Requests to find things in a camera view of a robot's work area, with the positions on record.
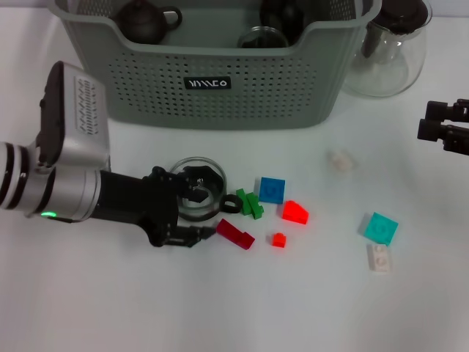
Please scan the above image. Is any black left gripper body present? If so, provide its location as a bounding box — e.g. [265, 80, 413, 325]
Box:
[94, 166, 185, 248]

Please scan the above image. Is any glass teacup black holder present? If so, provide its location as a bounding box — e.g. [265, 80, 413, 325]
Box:
[237, 26, 289, 49]
[259, 0, 305, 40]
[166, 156, 243, 222]

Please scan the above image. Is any dark red long brick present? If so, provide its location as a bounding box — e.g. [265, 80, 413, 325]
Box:
[215, 219, 256, 252]

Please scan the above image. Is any green toy brick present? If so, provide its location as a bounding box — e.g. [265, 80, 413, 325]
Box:
[244, 192, 265, 221]
[235, 188, 254, 216]

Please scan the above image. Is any small white toy brick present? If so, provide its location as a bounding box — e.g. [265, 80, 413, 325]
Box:
[327, 149, 355, 172]

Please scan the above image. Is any glass carafe black lid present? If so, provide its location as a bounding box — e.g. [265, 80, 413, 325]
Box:
[342, 0, 433, 98]

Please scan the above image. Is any blue square toy plate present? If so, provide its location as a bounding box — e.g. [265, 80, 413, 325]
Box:
[258, 177, 287, 205]

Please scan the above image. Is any grey-green perforated plastic basket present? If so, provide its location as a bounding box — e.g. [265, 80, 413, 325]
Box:
[53, 0, 382, 131]

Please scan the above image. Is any red sloped toy brick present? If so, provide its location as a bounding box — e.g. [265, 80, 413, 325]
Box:
[281, 199, 310, 225]

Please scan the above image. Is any teal square toy plate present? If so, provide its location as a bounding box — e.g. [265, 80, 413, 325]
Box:
[363, 211, 399, 246]

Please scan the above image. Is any white flat toy plate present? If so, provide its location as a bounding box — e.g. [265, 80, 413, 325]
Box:
[367, 243, 392, 273]

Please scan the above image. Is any dark brown clay teapot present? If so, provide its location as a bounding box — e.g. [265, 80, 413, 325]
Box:
[115, 0, 183, 44]

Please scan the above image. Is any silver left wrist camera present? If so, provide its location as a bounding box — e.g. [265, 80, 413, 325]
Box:
[38, 60, 111, 173]

